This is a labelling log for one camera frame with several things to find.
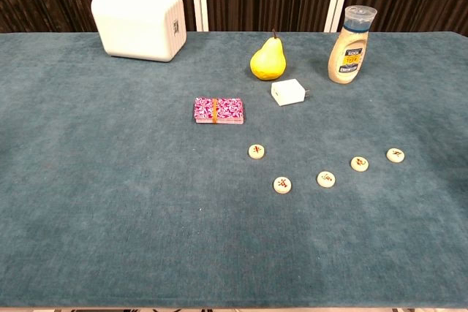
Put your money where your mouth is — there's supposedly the white rounded plastic box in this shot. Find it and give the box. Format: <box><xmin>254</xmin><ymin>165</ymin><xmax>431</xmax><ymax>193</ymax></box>
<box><xmin>90</xmin><ymin>0</ymin><xmax>187</xmax><ymax>63</ymax></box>

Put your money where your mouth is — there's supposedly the pink patterned card deck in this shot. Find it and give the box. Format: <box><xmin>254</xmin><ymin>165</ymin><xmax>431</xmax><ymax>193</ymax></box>
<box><xmin>193</xmin><ymin>96</ymin><xmax>245</xmax><ymax>125</ymax></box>

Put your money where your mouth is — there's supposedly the yellow pear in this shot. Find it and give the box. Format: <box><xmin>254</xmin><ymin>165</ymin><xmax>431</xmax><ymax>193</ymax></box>
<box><xmin>249</xmin><ymin>28</ymin><xmax>287</xmax><ymax>82</ymax></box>

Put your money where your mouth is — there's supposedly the white USB wall charger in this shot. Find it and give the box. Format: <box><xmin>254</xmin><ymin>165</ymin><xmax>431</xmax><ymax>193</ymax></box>
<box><xmin>271</xmin><ymin>78</ymin><xmax>311</xmax><ymax>107</ymax></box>

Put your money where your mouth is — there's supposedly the teal table cloth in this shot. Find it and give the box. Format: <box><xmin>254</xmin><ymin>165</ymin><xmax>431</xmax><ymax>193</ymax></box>
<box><xmin>0</xmin><ymin>31</ymin><xmax>468</xmax><ymax>309</ymax></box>

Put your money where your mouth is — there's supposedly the beige sauce squeeze bottle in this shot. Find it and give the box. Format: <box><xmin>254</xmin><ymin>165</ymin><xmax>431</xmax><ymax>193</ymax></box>
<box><xmin>328</xmin><ymin>4</ymin><xmax>377</xmax><ymax>85</ymax></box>

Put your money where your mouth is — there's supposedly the wooden chess disc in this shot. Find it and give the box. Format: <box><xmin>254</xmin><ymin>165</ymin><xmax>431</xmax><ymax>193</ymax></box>
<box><xmin>316</xmin><ymin>170</ymin><xmax>336</xmax><ymax>189</ymax></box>
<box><xmin>386</xmin><ymin>148</ymin><xmax>406</xmax><ymax>164</ymax></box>
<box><xmin>350</xmin><ymin>156</ymin><xmax>370</xmax><ymax>172</ymax></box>
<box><xmin>273</xmin><ymin>176</ymin><xmax>293</xmax><ymax>194</ymax></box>
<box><xmin>248</xmin><ymin>143</ymin><xmax>266</xmax><ymax>161</ymax></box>

